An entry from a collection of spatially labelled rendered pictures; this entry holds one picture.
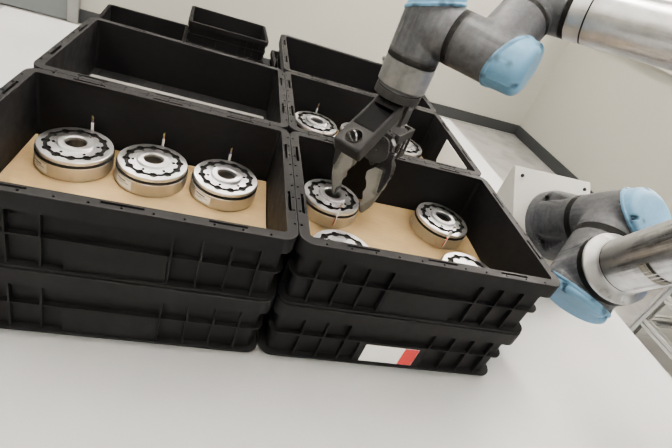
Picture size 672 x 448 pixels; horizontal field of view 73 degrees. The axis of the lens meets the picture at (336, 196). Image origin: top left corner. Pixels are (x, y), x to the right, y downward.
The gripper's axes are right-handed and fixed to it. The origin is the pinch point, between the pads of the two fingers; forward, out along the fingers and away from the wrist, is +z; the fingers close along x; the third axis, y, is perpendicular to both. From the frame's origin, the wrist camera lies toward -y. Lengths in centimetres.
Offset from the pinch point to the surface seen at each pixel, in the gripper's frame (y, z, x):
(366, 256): -16.8, -4.8, -11.7
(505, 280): -2.8, -4.9, -27.3
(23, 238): -41.6, 1.9, 17.9
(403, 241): 5.7, 4.6, -10.7
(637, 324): 177, 78, -100
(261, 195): -7.1, 4.7, 12.0
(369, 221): 4.9, 4.6, -3.7
